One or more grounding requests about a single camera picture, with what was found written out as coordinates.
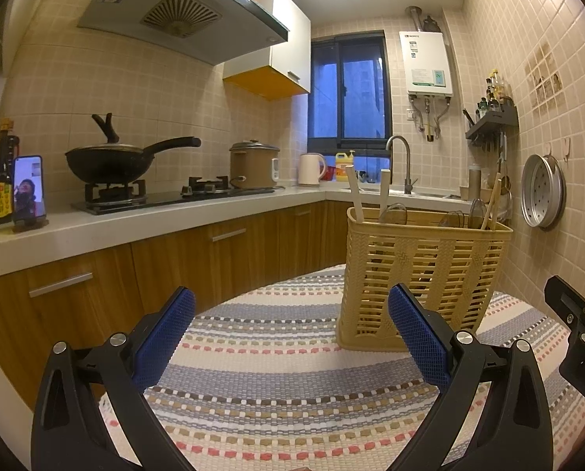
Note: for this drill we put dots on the red container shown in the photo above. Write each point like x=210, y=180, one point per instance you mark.
x=329, y=174

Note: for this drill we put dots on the black wok with lid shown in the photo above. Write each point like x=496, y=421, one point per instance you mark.
x=106, y=162

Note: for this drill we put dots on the steel sink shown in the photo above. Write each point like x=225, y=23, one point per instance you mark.
x=435, y=195

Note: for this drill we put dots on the striped woven mat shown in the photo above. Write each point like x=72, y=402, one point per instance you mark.
x=282, y=353

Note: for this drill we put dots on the hanging metal ladles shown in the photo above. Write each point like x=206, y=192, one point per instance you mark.
x=503, y=167

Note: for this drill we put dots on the round metal steamer tray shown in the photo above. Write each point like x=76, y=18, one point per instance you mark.
x=543, y=191

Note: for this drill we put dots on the grey wall spice rack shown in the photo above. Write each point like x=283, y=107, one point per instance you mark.
x=493, y=122

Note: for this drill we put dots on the grey range hood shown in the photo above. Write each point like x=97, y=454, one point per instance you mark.
x=135, y=14

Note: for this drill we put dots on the smartphone with lit screen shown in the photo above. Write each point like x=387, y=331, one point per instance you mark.
x=29, y=189

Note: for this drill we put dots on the brown cylindrical canister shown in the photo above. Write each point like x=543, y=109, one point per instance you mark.
x=474, y=184

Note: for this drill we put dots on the brown rice cooker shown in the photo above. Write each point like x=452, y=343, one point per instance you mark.
x=251, y=167

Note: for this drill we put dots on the dark soy sauce bottle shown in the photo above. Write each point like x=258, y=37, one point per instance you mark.
x=0, y=186

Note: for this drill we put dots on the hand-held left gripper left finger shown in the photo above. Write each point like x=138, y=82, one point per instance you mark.
x=167, y=333

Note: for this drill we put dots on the white electric kettle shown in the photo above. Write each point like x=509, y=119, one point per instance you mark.
x=311, y=170

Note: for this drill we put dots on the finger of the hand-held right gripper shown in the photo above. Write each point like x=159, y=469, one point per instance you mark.
x=570, y=304

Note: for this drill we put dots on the white water heater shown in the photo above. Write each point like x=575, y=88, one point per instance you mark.
x=425, y=64

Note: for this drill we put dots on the row of condiment bottles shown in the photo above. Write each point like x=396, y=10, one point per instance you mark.
x=493, y=93

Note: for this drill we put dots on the metal flue pipe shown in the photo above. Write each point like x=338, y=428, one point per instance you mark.
x=414, y=19

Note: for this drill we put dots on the wooden base cabinets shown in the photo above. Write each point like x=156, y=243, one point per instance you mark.
x=174, y=250

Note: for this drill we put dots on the hanging round metal strainer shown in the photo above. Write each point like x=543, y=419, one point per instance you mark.
x=507, y=205

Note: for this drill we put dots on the dark framed window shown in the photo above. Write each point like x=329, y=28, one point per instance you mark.
x=351, y=93

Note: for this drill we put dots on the white wall cabinet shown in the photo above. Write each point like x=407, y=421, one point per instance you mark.
x=282, y=34

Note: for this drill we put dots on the yellow detergent bottle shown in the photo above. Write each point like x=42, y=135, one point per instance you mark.
x=344, y=169

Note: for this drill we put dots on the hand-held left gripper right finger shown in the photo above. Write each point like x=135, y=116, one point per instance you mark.
x=417, y=333

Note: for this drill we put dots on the beige plastic utensil basket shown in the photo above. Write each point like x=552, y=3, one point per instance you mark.
x=444, y=255

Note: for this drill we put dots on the black gas stove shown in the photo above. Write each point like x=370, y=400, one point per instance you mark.
x=165, y=198

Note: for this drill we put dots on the steel kitchen faucet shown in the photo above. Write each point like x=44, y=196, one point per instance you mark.
x=408, y=167

